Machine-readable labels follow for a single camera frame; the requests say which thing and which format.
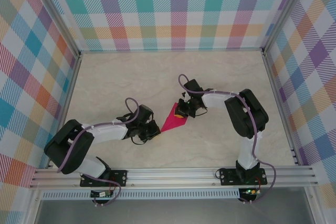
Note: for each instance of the pink paper sheet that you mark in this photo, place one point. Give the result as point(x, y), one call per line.
point(173, 124)

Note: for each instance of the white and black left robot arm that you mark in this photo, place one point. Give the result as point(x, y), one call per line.
point(105, 132)

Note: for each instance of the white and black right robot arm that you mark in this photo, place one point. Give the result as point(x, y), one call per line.
point(214, 100)

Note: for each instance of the left circuit board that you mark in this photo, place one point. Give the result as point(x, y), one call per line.
point(101, 194)

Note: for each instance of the circuit board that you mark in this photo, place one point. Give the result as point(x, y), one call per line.
point(101, 194)
point(249, 191)

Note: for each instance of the right circuit board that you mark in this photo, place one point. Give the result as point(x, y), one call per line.
point(249, 191)

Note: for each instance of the aluminium front rail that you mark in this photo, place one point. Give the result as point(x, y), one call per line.
point(173, 178)

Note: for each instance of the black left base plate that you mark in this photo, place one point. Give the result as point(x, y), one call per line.
point(120, 178)

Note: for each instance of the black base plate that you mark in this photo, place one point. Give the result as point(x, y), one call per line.
point(120, 178)
point(225, 176)

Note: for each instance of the aluminium side rail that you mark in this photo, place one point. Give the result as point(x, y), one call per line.
point(64, 111)
point(282, 108)

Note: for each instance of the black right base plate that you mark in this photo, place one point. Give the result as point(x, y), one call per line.
point(225, 176)

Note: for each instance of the aluminium corner post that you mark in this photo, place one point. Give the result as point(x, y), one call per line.
point(56, 15)
point(283, 11)

